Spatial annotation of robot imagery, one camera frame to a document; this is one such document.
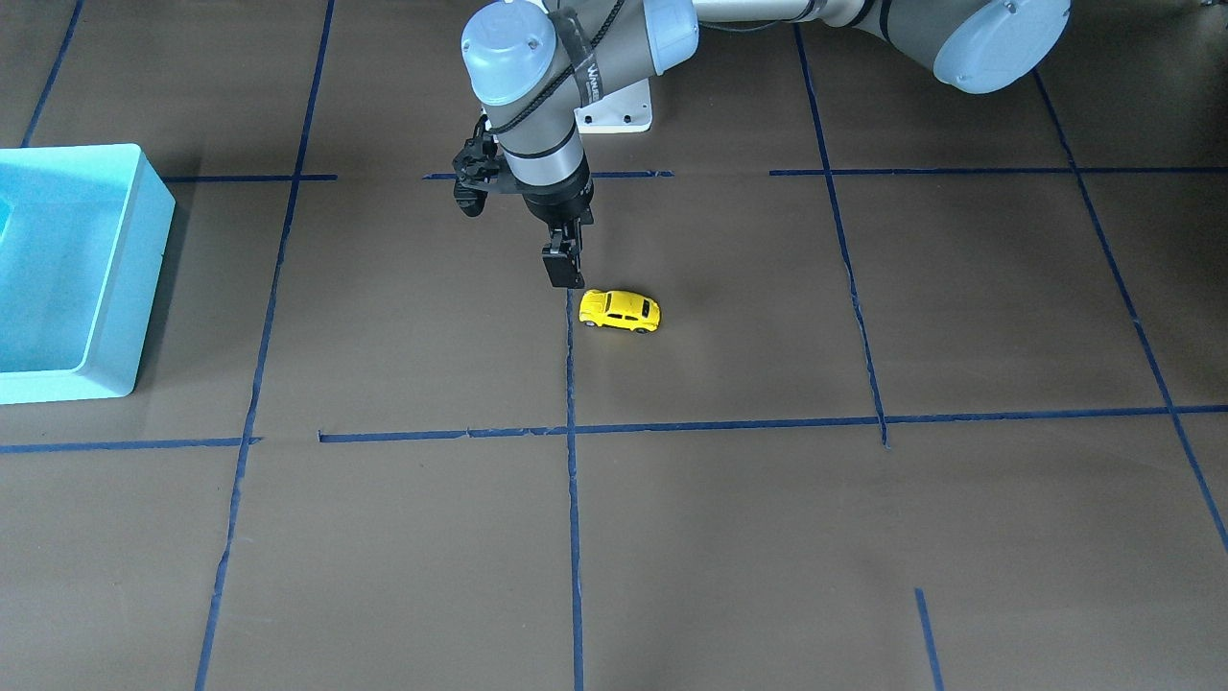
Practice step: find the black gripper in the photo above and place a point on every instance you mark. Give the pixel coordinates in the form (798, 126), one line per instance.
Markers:
(559, 200)

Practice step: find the yellow beetle toy car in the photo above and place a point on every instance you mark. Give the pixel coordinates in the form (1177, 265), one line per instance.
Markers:
(619, 309)

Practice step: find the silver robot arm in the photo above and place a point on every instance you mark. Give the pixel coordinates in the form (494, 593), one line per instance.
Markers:
(532, 69)

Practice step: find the teal plastic storage bin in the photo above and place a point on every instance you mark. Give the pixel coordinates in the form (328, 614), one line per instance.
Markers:
(85, 230)

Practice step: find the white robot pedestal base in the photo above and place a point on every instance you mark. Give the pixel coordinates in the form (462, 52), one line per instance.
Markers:
(619, 112)

